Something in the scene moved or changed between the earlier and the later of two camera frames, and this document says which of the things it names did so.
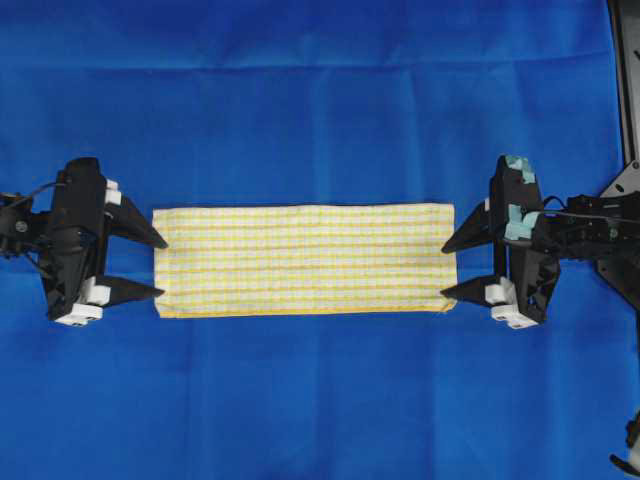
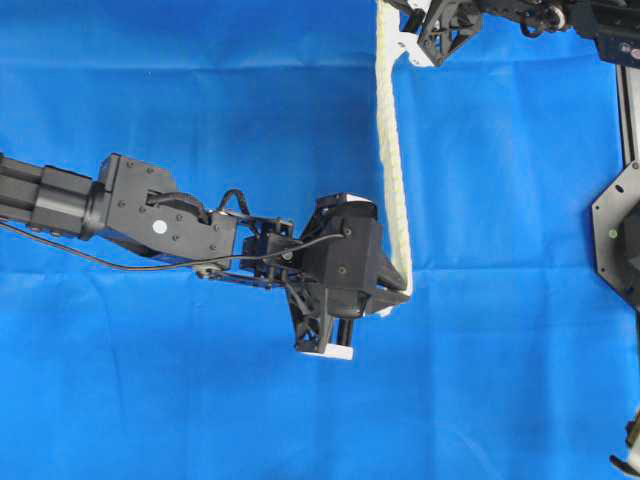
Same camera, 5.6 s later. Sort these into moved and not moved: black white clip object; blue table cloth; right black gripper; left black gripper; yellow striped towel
Moved: left black gripper; right black gripper; yellow striped towel
Not moved: black white clip object; blue table cloth
